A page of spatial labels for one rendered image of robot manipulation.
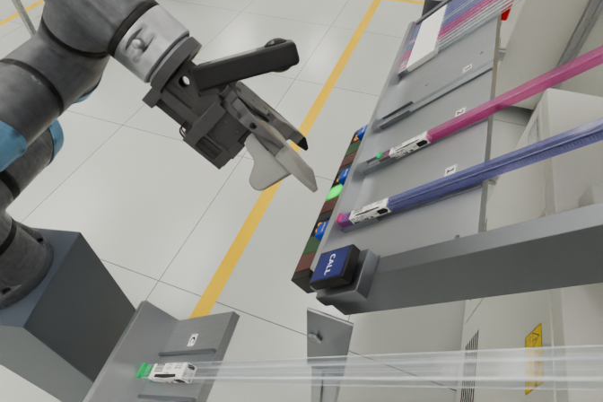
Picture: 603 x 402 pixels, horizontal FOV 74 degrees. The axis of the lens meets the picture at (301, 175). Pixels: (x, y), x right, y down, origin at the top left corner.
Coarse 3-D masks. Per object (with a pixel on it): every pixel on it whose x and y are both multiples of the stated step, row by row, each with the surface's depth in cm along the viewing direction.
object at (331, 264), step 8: (344, 248) 41; (328, 256) 42; (336, 256) 41; (344, 256) 40; (320, 264) 42; (328, 264) 41; (336, 264) 40; (344, 264) 39; (320, 272) 41; (328, 272) 40; (336, 272) 39; (312, 280) 41
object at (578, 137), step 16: (576, 128) 33; (592, 128) 32; (544, 144) 35; (560, 144) 33; (576, 144) 33; (496, 160) 38; (512, 160) 36; (528, 160) 36; (448, 176) 42; (464, 176) 40; (480, 176) 39; (416, 192) 44; (432, 192) 42; (352, 224) 51
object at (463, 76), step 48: (480, 48) 60; (432, 96) 61; (480, 96) 50; (384, 144) 62; (432, 144) 51; (480, 144) 44; (384, 192) 52; (480, 192) 38; (384, 240) 45; (432, 240) 39
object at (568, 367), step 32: (448, 352) 20; (480, 352) 19; (512, 352) 18; (544, 352) 17; (576, 352) 16; (288, 384) 27; (320, 384) 25; (352, 384) 23; (384, 384) 22; (416, 384) 21; (448, 384) 20; (480, 384) 19; (512, 384) 18; (544, 384) 17; (576, 384) 16
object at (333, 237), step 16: (400, 48) 82; (400, 64) 78; (384, 96) 70; (384, 112) 68; (368, 128) 65; (368, 144) 62; (352, 176) 57; (352, 192) 56; (336, 208) 54; (352, 208) 55; (336, 224) 52; (336, 240) 51
